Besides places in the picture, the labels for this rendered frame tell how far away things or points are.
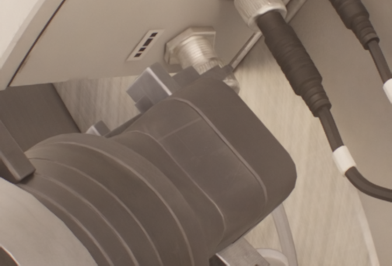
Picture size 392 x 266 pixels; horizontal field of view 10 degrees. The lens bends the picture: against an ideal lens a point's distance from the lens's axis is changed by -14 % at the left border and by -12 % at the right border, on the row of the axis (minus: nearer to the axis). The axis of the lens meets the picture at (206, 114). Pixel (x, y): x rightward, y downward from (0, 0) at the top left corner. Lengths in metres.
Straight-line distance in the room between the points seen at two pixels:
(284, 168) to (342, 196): 0.09
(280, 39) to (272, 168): 0.07
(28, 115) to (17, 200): 0.31
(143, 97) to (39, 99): 0.18
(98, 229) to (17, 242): 0.06
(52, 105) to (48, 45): 0.15
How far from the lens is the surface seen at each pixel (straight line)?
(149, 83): 0.79
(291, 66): 0.82
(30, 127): 0.95
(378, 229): 0.85
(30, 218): 0.64
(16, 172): 0.68
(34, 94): 0.97
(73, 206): 0.68
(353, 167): 0.81
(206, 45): 0.86
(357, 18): 0.80
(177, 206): 0.72
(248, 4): 0.83
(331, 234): 0.86
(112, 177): 0.71
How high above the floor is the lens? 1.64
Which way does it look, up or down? 9 degrees down
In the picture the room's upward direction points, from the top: 4 degrees clockwise
